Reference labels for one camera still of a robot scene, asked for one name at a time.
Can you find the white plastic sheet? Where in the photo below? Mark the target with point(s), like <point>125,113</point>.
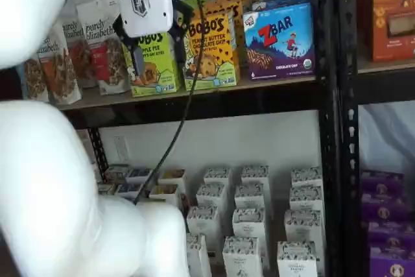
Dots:
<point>386,134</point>

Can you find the green-label granola box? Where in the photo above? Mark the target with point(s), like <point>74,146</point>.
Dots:
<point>105,189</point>
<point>115,173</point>

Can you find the black metal shelving unit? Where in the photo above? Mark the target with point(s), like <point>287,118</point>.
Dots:
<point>259,98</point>
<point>350,127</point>

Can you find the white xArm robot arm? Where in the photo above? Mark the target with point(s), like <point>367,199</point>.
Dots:
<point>48,176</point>

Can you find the purple snack box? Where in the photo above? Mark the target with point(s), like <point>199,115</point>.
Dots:
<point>392,235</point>
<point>392,264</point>
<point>384,207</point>
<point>382,179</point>

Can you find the blue-label granola box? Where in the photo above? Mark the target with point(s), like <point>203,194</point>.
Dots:
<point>137,174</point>
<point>128,189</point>

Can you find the yellow-label granola box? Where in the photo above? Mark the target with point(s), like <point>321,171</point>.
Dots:
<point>173,176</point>
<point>165,192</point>

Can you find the large orange snack box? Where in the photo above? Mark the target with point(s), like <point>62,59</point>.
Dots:
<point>389,14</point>

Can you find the red-label granola bag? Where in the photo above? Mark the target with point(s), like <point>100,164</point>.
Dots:
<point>107,63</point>

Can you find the white patterned pantry box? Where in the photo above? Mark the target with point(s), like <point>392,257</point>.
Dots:
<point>296,260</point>
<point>306,197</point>
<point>241,257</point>
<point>306,176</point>
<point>218,176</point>
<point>211,194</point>
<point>255,174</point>
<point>197,257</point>
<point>303,226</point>
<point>202,225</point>
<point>249,197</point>
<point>249,225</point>

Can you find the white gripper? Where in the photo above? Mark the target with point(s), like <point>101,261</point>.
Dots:
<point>146,1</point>

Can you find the orange-label granola bag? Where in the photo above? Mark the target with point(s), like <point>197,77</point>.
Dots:
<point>78,53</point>
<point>61,79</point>

